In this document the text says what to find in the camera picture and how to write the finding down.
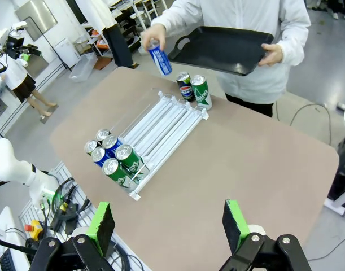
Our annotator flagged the white low cabinet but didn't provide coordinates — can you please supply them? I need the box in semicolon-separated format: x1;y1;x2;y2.
54;38;81;68

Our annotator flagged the black cable bundle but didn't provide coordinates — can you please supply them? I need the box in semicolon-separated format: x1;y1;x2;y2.
49;177;91;235

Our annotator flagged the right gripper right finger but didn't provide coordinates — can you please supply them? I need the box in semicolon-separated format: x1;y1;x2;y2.
221;199;313;271

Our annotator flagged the yellow emergency stop button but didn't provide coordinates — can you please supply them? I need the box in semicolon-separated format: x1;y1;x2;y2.
24;220;45;241

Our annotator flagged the clear plastic storage bin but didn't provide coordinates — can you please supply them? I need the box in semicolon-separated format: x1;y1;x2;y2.
69;52;98;82

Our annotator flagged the person's left hand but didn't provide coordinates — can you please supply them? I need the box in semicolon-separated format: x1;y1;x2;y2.
257;43;285;67

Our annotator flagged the person's left forearm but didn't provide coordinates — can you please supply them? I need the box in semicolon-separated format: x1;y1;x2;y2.
276;11;312;66

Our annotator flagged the grey floor cable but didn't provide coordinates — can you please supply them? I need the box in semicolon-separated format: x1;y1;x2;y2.
276;103;334;145

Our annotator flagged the grey metal wall panel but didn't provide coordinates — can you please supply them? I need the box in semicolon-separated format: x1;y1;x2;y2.
15;0;59;42

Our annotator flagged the person in white hoodie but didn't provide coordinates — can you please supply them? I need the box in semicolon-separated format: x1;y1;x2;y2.
150;0;312;118

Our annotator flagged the green Chilsung cider can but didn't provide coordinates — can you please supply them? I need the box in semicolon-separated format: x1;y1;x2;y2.
190;75;213;111
115;144;145;176
102;158;132;189

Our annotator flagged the white can dispenser rack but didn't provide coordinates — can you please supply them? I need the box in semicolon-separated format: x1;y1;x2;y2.
86;89;209;202

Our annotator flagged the grey slotted mounting plate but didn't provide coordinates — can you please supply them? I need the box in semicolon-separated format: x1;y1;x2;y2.
19;160;150;271

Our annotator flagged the black plastic serving tray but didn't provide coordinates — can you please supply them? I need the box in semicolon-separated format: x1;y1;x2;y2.
167;26;275;77

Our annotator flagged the person's right forearm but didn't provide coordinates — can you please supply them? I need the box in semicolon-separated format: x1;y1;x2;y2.
150;0;209;37

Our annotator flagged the man in white top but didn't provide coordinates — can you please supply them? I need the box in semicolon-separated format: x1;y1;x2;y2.
76;0;134;68

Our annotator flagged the blue Pocari Sweat can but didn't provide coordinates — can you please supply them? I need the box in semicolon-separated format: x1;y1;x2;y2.
102;134;124;155
146;39;173;77
90;146;107;169

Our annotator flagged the person's right hand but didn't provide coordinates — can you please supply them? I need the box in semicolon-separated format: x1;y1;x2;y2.
140;23;167;56

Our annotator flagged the mannequin with black skirt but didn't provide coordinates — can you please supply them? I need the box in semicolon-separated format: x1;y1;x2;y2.
0;28;59;118

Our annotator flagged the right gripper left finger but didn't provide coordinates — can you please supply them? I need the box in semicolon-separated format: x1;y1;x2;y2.
30;202;116;271

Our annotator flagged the white storage shelf rack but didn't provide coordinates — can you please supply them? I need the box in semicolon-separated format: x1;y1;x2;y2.
81;0;161;57

